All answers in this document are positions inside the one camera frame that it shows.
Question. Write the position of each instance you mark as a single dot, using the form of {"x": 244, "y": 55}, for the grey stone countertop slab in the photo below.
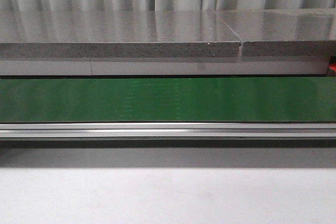
{"x": 116, "y": 34}

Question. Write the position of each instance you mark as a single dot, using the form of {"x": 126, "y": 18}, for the white cabinet front panel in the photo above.
{"x": 299, "y": 65}

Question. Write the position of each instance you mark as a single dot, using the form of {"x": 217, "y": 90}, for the grey stone slab right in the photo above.
{"x": 279, "y": 33}

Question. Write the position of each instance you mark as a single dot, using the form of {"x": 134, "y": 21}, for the green conveyor belt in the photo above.
{"x": 232, "y": 99}

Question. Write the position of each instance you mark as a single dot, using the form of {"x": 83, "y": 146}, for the red object at right edge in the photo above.
{"x": 332, "y": 70}

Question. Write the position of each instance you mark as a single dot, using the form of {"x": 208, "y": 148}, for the aluminium conveyor side rail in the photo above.
{"x": 169, "y": 130}

